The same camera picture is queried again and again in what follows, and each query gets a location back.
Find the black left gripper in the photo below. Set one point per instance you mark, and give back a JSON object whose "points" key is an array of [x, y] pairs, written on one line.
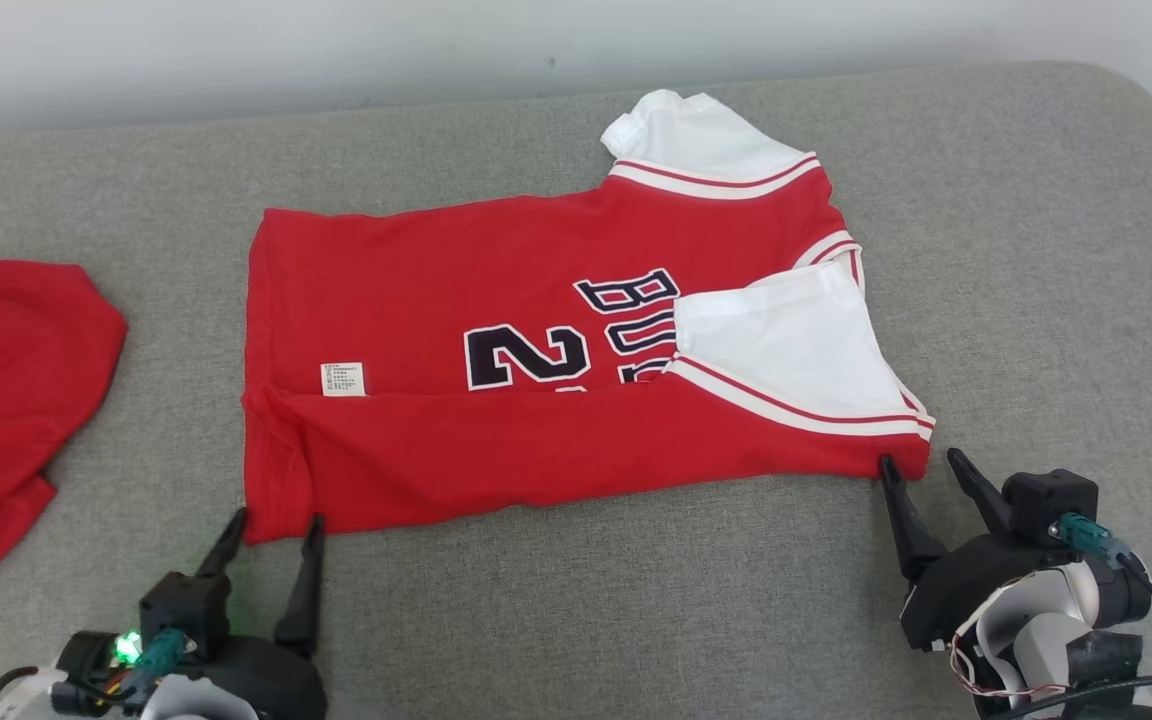
{"points": [[271, 680]]}

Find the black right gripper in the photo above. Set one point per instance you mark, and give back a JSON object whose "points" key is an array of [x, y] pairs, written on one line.
{"points": [[956, 590]]}

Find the red shorts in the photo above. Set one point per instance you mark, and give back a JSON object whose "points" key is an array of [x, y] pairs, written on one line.
{"points": [[6, 400]]}

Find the red basketball jersey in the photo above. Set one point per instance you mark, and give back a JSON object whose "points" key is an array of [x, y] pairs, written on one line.
{"points": [[436, 270]]}

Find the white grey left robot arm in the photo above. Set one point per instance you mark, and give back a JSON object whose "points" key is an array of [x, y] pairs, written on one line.
{"points": [[186, 706]]}

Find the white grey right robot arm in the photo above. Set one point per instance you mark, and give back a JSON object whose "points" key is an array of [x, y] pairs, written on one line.
{"points": [[1041, 640]]}

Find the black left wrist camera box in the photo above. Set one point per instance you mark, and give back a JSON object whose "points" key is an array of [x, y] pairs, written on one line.
{"points": [[191, 605]]}

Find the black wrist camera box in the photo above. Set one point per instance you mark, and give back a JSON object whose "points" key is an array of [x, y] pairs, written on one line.
{"points": [[1046, 500], [191, 605]]}

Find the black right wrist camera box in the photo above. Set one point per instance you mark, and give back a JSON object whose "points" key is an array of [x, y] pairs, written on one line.
{"points": [[1046, 500]]}

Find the teal left camera connector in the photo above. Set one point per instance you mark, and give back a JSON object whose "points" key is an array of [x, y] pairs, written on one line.
{"points": [[161, 655]]}

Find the teal camera connector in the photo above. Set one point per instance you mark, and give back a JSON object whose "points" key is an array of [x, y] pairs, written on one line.
{"points": [[161, 655], [1081, 532]]}

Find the teal right camera connector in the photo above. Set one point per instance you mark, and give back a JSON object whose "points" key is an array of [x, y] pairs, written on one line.
{"points": [[1081, 532]]}

